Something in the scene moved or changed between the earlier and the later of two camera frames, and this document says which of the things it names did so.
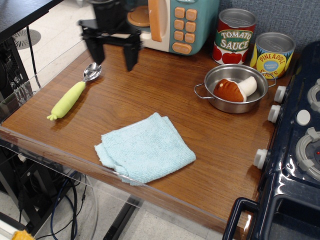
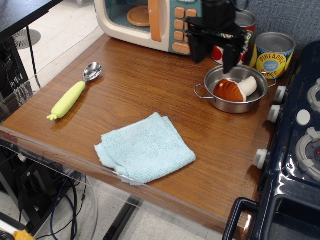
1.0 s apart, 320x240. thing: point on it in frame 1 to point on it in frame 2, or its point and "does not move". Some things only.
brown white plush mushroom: [228, 90] does not move
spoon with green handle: [92, 72] does not move
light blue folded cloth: [143, 150] does not move
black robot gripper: [110, 26] to [217, 24]
